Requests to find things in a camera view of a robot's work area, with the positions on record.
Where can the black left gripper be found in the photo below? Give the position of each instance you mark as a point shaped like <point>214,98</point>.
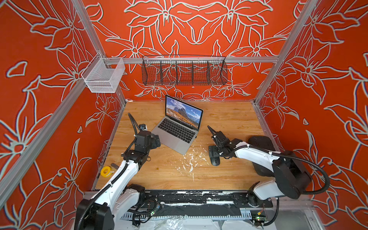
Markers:
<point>153,140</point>

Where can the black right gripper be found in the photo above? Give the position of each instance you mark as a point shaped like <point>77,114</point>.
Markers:
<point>216,145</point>

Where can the black wireless mouse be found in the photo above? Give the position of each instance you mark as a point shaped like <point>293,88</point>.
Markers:
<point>214,155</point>

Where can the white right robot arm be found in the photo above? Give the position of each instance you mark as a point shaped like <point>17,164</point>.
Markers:
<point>291,178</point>

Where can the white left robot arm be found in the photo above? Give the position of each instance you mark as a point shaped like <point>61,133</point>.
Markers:
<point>115,199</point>

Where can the silver open laptop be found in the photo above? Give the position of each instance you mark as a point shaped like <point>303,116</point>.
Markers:
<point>180,125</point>

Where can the grey metal hex key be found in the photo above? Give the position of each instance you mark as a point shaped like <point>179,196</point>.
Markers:
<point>115,166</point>

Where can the yellow tape roll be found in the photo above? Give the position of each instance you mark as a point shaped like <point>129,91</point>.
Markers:
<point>106,172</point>

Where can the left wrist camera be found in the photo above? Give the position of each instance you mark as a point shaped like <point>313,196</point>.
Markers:
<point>143,127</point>

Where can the black wire basket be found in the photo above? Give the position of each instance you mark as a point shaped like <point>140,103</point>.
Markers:
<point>184,70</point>

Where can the white wire basket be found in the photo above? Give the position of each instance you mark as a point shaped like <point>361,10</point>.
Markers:
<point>103,75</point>

